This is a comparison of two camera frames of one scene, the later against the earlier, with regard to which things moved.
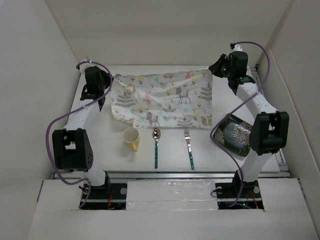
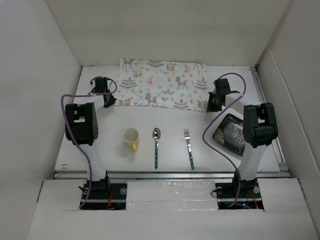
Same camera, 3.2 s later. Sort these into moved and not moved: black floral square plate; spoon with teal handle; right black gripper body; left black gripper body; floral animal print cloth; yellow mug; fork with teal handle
Moved: floral animal print cloth; left black gripper body; right black gripper body
Not moved: fork with teal handle; black floral square plate; spoon with teal handle; yellow mug
